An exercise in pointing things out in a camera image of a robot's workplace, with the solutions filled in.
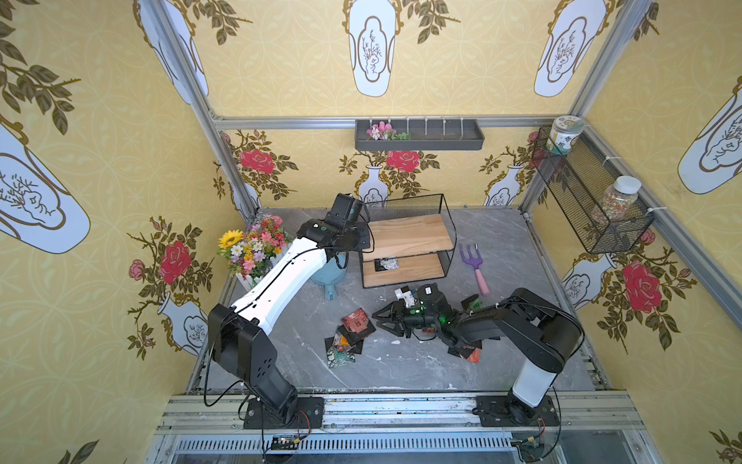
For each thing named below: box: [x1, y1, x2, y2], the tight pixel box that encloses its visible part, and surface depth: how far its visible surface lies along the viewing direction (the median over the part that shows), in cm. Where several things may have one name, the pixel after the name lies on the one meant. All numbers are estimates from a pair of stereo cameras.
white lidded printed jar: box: [545, 116, 586, 155], surface depth 87 cm
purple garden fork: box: [458, 243, 490, 296], surface depth 107 cm
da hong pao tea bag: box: [447, 342, 483, 365], surface depth 85 cm
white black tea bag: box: [373, 257, 400, 272], surface depth 102 cm
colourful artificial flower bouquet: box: [216, 214, 292, 281], surface depth 89 cm
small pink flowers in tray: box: [366, 120, 411, 142], surface depth 89 cm
